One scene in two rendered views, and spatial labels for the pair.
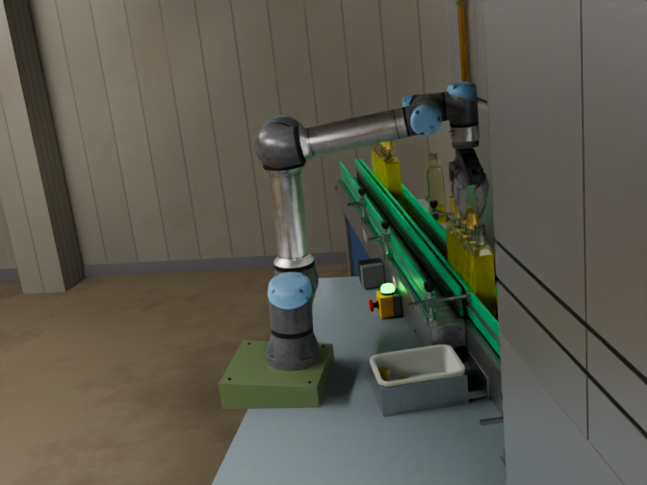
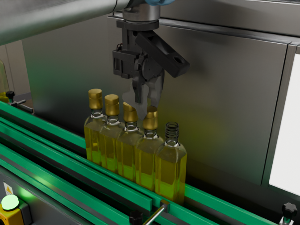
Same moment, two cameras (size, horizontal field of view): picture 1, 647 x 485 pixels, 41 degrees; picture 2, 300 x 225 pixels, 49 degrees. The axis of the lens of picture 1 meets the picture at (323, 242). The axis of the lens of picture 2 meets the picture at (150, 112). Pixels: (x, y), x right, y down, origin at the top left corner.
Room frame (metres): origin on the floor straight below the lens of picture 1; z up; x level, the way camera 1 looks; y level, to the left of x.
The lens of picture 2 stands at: (1.79, 0.08, 1.48)
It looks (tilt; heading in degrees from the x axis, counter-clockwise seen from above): 27 degrees down; 312
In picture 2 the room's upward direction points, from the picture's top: straight up
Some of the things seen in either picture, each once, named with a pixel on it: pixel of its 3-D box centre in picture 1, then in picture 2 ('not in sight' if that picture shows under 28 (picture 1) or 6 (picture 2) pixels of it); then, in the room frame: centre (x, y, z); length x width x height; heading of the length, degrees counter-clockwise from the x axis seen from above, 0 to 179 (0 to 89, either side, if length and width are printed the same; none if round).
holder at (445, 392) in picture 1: (427, 378); not in sight; (2.02, -0.23, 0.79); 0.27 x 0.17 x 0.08; 95
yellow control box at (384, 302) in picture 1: (388, 303); (12, 216); (2.56, -0.18, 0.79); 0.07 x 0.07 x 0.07; 5
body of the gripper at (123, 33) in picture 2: (465, 163); (139, 49); (2.25, -0.40, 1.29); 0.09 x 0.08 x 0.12; 7
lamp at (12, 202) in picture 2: (387, 288); (10, 202); (2.56, -0.19, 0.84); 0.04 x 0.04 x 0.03
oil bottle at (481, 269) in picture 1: (481, 280); (170, 181); (2.17, -0.41, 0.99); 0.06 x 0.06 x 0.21; 7
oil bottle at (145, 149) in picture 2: (476, 272); (150, 172); (2.23, -0.41, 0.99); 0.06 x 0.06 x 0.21; 7
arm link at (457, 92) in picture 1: (461, 104); not in sight; (2.25, -0.40, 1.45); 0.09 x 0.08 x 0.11; 83
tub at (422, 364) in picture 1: (417, 377); not in sight; (2.02, -0.20, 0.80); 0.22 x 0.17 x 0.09; 95
